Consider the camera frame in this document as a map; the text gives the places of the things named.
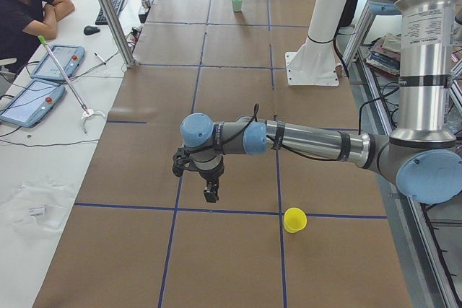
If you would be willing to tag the light green plastic cup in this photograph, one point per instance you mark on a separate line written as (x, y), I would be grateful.
(237, 5)

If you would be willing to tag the lower blue teach pendant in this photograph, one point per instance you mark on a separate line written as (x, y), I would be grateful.
(33, 103)

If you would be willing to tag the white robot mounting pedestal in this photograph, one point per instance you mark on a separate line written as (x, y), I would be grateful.
(314, 64)

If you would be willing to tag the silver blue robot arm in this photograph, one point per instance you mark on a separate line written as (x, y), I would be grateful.
(204, 139)

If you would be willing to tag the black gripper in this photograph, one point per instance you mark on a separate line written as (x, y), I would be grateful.
(210, 176)

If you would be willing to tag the black computer mouse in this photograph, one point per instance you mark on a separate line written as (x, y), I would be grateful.
(90, 30)

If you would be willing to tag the reach grabber stick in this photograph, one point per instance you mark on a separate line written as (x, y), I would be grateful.
(87, 112)

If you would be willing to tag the aluminium frame post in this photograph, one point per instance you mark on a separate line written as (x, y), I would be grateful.
(117, 33)

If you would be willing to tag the clear plastic bag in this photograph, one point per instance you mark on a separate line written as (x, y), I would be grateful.
(37, 209)

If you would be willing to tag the upper blue teach pendant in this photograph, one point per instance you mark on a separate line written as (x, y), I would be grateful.
(69, 56)

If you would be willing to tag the blue teach pendant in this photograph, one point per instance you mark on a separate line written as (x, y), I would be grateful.
(33, 103)
(69, 56)

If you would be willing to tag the small steel cup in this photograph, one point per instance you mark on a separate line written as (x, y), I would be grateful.
(146, 4)

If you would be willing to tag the aluminium frame rack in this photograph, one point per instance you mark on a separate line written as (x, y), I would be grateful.
(419, 157)

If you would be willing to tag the black white marker pen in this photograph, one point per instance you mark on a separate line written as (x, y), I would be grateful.
(100, 58)

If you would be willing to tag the yellow plastic cup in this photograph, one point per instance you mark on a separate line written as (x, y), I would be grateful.
(294, 220)

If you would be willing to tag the man in black shirt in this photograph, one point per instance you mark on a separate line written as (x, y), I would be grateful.
(23, 22)

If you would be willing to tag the black computer keyboard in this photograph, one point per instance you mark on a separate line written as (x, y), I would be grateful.
(101, 18)

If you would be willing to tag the stack of books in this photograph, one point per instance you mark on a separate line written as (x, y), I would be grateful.
(384, 54)

